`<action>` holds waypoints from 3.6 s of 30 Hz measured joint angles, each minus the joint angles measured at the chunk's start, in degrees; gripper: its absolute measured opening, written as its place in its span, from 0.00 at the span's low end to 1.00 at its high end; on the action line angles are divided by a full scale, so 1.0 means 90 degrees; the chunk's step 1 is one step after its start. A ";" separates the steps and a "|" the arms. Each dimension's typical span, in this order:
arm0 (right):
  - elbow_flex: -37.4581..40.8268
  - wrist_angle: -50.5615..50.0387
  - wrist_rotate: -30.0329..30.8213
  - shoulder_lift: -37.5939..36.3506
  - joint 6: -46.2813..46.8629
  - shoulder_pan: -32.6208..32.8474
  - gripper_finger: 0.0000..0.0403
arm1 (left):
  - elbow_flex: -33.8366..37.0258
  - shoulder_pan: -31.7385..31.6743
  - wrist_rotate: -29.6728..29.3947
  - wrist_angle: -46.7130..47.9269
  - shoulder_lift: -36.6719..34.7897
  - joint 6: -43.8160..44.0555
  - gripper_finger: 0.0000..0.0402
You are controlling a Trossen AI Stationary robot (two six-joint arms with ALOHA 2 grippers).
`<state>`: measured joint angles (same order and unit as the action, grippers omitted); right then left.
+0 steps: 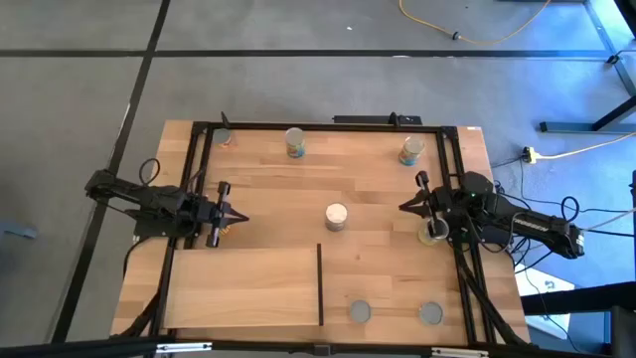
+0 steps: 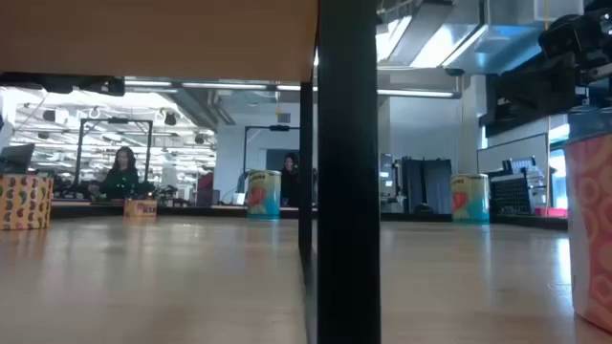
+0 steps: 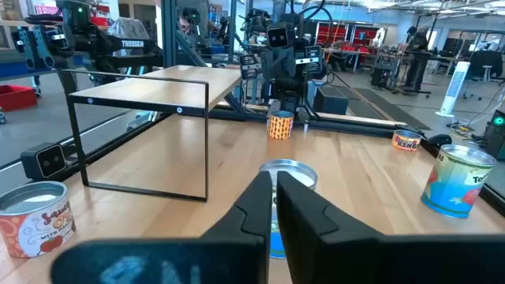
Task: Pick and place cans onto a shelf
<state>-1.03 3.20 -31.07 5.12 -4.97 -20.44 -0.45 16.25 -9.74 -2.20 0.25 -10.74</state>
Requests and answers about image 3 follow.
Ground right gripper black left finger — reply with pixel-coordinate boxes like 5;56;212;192
50;170;274;284

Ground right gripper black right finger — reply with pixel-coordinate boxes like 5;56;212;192
276;170;505;284

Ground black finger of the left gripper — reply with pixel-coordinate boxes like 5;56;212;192
282;44;324;80
239;49;283;81

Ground colourful patterned box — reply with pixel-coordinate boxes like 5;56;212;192
267;110;295;140

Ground blue label tin can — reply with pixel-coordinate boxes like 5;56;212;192
259;159;319;260

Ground small yellow box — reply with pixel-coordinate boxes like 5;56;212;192
391;129;423;152

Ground pink patterned container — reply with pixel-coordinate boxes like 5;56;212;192
0;180;77;260

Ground red storage cabinets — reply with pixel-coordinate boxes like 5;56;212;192
315;21;382;47

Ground dark metal pillar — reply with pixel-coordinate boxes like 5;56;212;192
160;0;178;69

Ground black floor mat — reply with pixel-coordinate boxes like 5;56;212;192
333;84;433;132

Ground clear plastic wrapped bundle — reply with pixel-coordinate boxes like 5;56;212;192
107;17;150;43

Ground white tower fan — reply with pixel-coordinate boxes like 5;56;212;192
435;61;471;118

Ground black computer with green light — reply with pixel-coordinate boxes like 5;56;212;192
483;109;505;161

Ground red plastic bin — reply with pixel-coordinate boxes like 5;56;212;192
0;84;39;114

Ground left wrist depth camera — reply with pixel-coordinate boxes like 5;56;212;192
266;22;296;50

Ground black depth camera box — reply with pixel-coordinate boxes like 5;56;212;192
20;142;68;181

